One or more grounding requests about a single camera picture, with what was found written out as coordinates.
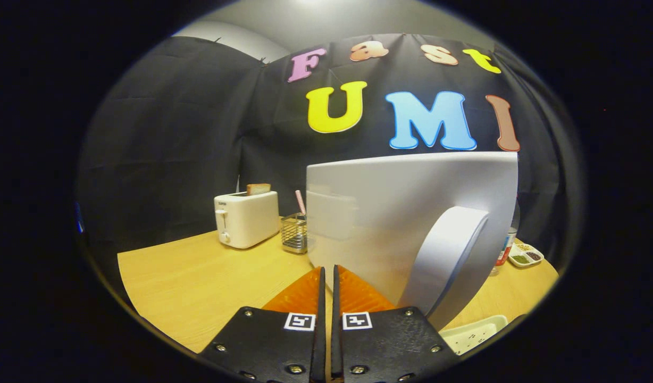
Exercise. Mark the white rectangular plate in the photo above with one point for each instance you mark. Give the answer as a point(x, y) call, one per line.
point(472, 336)

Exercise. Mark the white microwave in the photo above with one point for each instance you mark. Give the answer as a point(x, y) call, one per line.
point(401, 202)

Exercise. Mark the divided white dish of beans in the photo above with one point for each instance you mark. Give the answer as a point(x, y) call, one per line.
point(526, 256)

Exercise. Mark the toast slice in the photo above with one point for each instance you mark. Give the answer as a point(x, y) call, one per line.
point(258, 189)

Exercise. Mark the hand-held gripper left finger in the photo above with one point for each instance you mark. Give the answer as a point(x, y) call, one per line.
point(319, 330)

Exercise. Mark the clear bottle with red label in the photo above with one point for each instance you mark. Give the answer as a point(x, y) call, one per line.
point(504, 250)

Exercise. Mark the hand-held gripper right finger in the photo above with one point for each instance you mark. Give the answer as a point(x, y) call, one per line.
point(335, 330)

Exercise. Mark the white toaster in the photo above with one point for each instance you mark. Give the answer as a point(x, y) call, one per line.
point(249, 221)

